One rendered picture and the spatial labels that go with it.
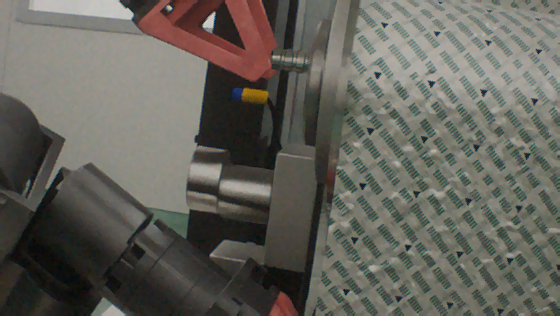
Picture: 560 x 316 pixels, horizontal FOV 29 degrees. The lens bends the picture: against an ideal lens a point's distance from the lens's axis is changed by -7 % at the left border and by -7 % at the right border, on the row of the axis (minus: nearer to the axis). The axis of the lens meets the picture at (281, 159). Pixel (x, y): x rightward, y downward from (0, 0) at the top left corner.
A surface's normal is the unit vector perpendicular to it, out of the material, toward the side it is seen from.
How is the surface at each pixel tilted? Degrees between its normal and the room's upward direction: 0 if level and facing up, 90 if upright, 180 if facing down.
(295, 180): 90
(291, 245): 90
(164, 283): 71
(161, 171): 90
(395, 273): 90
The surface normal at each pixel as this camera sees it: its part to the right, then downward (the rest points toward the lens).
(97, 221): 0.18, -0.28
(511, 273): -0.13, 0.12
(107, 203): 0.41, -0.56
